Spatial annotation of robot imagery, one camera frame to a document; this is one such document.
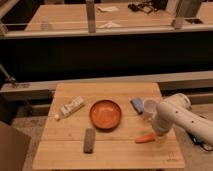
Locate white sheet on far table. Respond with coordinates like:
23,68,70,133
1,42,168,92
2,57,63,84
97,6,119,12

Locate black cables on far table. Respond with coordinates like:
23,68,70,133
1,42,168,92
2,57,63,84
127,1,163,14

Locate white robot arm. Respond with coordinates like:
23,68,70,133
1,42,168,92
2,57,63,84
152,93,213,146

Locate orange pepper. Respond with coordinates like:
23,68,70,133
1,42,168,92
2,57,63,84
135,133,156,143

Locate grey metal post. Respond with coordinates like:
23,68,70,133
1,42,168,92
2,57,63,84
86,0,96,33

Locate metal clamp at left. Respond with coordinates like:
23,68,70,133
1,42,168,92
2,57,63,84
0,64,17,88

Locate brown cardboard box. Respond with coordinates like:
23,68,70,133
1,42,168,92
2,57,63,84
0,121,30,171

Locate dark grey rectangular block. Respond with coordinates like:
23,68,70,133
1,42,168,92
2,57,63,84
83,128,96,154

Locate white paper on far table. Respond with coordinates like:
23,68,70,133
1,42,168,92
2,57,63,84
99,21,121,28

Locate blue sponge block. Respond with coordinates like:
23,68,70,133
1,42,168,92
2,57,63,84
131,98,143,114

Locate orange ceramic bowl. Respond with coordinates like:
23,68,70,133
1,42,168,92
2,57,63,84
89,100,122,130

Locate white tube with label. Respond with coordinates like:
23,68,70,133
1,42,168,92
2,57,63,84
54,96,85,121

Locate white plastic cup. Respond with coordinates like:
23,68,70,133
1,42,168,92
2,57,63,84
143,99,157,121

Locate black and blue cable bundle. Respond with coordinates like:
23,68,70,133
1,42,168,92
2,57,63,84
188,132,213,152

